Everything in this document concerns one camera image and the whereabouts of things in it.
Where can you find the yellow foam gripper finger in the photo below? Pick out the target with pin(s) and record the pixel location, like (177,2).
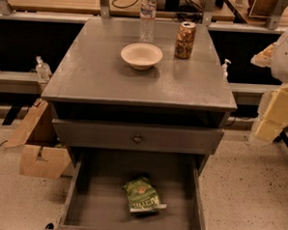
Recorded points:
(272,115)
(264,58)

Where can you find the green jalapeno chip bag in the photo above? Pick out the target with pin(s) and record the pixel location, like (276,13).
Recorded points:
(142,197)

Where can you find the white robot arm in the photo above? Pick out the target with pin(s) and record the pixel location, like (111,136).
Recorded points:
(279,68)

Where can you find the grey wooden drawer cabinet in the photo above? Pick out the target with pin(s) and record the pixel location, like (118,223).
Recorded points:
(93,83)

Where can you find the round metal drawer knob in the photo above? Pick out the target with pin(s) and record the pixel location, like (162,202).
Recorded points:
(137,139)

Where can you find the open grey middle drawer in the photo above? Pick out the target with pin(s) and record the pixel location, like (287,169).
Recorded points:
(97,201)

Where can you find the closed grey top drawer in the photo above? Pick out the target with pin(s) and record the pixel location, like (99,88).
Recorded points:
(102,135)

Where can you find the black stand leg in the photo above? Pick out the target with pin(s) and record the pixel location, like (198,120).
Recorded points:
(283,138)

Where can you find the white pump dispenser bottle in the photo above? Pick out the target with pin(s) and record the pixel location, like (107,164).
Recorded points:
(225,67)

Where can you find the brown patterned drink can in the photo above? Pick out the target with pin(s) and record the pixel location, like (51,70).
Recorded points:
(185,39)

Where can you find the white paper bowl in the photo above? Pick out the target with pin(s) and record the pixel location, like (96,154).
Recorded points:
(141,56)

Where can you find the clear plastic water bottle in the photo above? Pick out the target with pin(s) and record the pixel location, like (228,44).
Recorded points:
(147,16)

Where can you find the wooden desk in background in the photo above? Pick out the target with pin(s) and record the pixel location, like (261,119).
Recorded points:
(121,8)

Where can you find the small clear bottle on ledge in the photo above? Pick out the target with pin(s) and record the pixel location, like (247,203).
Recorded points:
(42,69)

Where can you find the open cardboard box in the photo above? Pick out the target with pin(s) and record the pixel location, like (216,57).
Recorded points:
(42,154)

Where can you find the grey metal ledge rail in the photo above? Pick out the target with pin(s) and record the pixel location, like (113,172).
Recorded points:
(26,83)

